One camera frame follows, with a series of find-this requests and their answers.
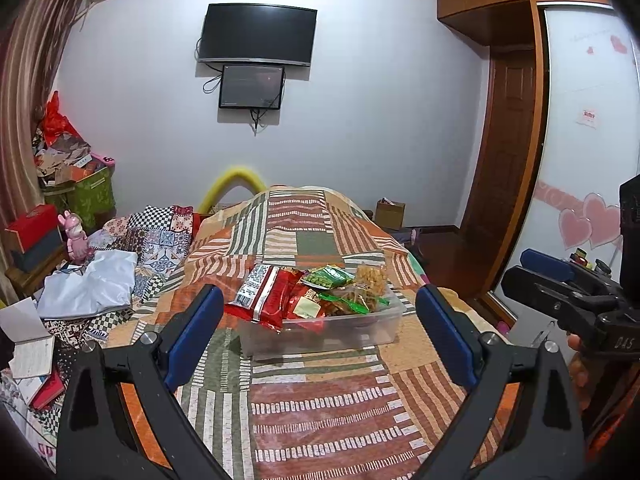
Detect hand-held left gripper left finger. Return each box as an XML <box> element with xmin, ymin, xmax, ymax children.
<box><xmin>56</xmin><ymin>284</ymin><xmax>236</xmax><ymax>480</ymax></box>

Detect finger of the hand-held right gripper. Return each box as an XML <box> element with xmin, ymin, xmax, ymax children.
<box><xmin>519</xmin><ymin>249</ymin><xmax>581</xmax><ymax>283</ymax></box>
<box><xmin>501</xmin><ymin>266</ymin><xmax>576</xmax><ymax>322</ymax></box>

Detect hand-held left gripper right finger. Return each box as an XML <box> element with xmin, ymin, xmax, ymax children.
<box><xmin>407</xmin><ymin>284</ymin><xmax>586</xmax><ymax>480</ymax></box>

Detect clear plastic container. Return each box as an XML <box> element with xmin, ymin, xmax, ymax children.
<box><xmin>236</xmin><ymin>260</ymin><xmax>407</xmax><ymax>362</ymax></box>

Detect person's right forearm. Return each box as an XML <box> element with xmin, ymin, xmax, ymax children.
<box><xmin>584</xmin><ymin>360</ymin><xmax>640</xmax><ymax>457</ymax></box>

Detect person's right hand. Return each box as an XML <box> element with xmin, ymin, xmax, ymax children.
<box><xmin>567</xmin><ymin>335</ymin><xmax>594</xmax><ymax>392</ymax></box>

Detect red packet with white label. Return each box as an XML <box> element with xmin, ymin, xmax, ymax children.
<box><xmin>225</xmin><ymin>265</ymin><xmax>304</xmax><ymax>332</ymax></box>

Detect clear noodle snack packet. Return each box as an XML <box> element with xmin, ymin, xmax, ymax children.
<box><xmin>320</xmin><ymin>263</ymin><xmax>391</xmax><ymax>316</ymax></box>

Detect floral patchwork quilt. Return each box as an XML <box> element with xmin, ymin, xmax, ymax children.
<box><xmin>87</xmin><ymin>204</ymin><xmax>197</xmax><ymax>293</ymax></box>

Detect white wardrobe door heart decals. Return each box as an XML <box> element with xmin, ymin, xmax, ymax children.
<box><xmin>492</xmin><ymin>2</ymin><xmax>640</xmax><ymax>322</ymax></box>

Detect red snack packet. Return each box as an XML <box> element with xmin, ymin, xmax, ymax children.
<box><xmin>284</xmin><ymin>287</ymin><xmax>327</xmax><ymax>334</ymax></box>

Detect light blue plastic bag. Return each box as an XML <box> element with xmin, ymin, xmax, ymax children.
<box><xmin>36</xmin><ymin>250</ymin><xmax>139</xmax><ymax>320</ymax></box>

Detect brown wooden door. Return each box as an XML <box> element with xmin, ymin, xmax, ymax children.
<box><xmin>460</xmin><ymin>52</ymin><xmax>539</xmax><ymax>242</ymax></box>

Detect green snack packet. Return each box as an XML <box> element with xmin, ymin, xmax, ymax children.
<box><xmin>300</xmin><ymin>265</ymin><xmax>355</xmax><ymax>292</ymax></box>

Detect brown cardboard box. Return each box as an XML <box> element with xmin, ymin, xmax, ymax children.
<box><xmin>375</xmin><ymin>199</ymin><xmax>406</xmax><ymax>231</ymax></box>

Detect striped patchwork blanket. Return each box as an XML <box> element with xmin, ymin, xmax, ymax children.
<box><xmin>37</xmin><ymin>186</ymin><xmax>507</xmax><ymax>480</ymax></box>

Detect yellow foam tube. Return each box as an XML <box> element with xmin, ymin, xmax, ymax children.
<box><xmin>197</xmin><ymin>167</ymin><xmax>266</xmax><ymax>214</ymax></box>

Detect pink rabbit figurine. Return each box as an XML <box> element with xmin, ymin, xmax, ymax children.
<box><xmin>57</xmin><ymin>211</ymin><xmax>91</xmax><ymax>264</ymax></box>

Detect red book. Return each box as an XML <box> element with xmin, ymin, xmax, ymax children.
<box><xmin>30</xmin><ymin>370</ymin><xmax>66</xmax><ymax>411</ymax></box>

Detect open white notebook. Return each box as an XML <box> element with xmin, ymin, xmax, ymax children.
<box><xmin>0</xmin><ymin>297</ymin><xmax>56</xmax><ymax>381</ymax></box>

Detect green storage box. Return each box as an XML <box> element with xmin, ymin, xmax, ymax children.
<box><xmin>42</xmin><ymin>165</ymin><xmax>116</xmax><ymax>232</ymax></box>

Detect grey box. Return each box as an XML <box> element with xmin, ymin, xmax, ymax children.
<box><xmin>10</xmin><ymin>239</ymin><xmax>69</xmax><ymax>274</ymax></box>

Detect red gift box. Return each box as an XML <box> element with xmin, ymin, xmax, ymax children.
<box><xmin>5</xmin><ymin>204</ymin><xmax>64</xmax><ymax>254</ymax></box>

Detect pile of papers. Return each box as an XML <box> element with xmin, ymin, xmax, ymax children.
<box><xmin>32</xmin><ymin>127</ymin><xmax>109</xmax><ymax>189</ymax></box>

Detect red plastic bag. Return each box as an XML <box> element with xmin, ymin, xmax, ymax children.
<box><xmin>41</xmin><ymin>91</ymin><xmax>81</xmax><ymax>149</ymax></box>

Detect wooden overhead cabinet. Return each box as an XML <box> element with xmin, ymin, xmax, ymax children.
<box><xmin>436</xmin><ymin>0</ymin><xmax>621</xmax><ymax>52</ymax></box>

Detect brown curtain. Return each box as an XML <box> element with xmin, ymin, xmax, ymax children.
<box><xmin>0</xmin><ymin>0</ymin><xmax>101</xmax><ymax>306</ymax></box>

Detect small wall monitor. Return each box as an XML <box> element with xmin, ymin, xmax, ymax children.
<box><xmin>218</xmin><ymin>63</ymin><xmax>286</xmax><ymax>111</ymax></box>

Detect black wall television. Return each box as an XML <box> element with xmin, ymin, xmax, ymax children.
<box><xmin>196</xmin><ymin>3</ymin><xmax>318</xmax><ymax>67</ymax></box>

